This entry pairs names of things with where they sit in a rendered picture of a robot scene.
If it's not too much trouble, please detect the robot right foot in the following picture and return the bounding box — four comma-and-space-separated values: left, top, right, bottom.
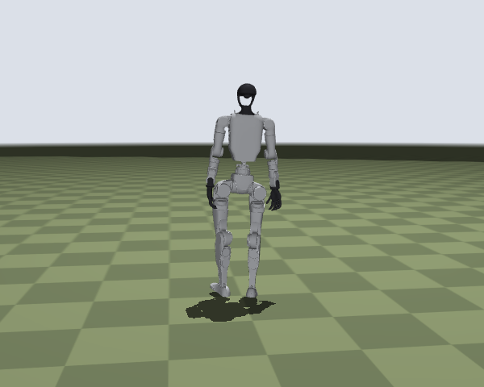
246, 286, 258, 298

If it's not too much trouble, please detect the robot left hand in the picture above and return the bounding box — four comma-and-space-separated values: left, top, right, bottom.
206, 177, 217, 209

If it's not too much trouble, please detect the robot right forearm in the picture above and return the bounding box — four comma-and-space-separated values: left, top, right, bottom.
267, 150, 280, 187

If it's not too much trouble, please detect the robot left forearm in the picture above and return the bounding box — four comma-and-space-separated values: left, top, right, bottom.
206, 146, 220, 184

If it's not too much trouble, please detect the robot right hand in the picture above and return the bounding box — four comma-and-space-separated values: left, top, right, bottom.
266, 180, 282, 210

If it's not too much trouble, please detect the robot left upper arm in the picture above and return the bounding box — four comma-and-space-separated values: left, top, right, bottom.
212, 115, 231, 157

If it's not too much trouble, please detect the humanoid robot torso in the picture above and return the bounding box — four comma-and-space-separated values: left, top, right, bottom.
228, 110, 264, 194

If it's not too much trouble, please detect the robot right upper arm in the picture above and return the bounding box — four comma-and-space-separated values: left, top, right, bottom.
262, 117, 276, 160

